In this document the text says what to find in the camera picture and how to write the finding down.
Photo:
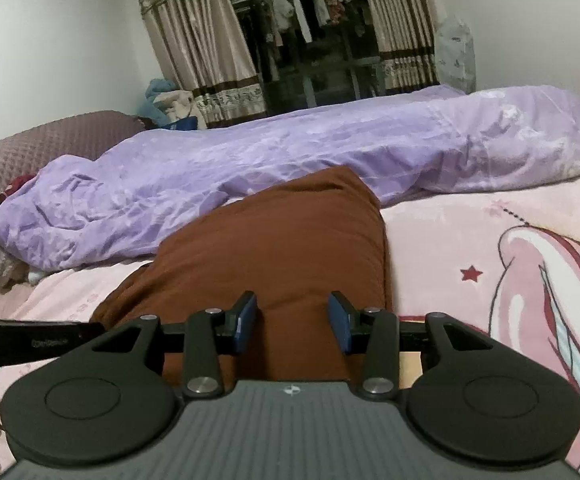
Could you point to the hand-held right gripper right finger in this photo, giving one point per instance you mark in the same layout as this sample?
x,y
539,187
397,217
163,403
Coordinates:
x,y
341,323

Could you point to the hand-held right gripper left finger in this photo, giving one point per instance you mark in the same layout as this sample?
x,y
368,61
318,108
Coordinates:
x,y
246,323

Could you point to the brown garment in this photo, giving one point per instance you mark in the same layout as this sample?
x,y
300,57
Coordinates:
x,y
280,250

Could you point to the row of hanging clothes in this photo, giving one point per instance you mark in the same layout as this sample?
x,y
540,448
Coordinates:
x,y
310,10

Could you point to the grey crumpled cloth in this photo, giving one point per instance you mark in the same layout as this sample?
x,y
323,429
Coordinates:
x,y
2,262

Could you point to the pink printed bed sheet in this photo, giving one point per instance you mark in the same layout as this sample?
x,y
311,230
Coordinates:
x,y
459,240

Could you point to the dark red cloth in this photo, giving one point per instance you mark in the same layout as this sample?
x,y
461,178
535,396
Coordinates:
x,y
17,183

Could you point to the purple duvet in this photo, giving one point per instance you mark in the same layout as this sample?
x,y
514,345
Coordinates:
x,y
295,160

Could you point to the mauve quilted headboard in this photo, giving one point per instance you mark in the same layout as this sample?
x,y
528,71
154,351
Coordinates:
x,y
40,145

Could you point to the blue bag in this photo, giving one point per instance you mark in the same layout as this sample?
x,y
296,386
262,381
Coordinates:
x,y
185,124

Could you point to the dark window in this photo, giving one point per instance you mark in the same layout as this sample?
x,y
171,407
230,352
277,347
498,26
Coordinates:
x,y
320,80

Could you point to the light blue plush cloth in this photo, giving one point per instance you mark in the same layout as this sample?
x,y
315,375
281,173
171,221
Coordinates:
x,y
152,97

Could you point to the beige curtain with brown trim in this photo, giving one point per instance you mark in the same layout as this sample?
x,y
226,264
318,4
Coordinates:
x,y
402,25
200,45

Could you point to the white covered standing fan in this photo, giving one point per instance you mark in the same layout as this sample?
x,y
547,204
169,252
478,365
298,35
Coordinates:
x,y
454,55

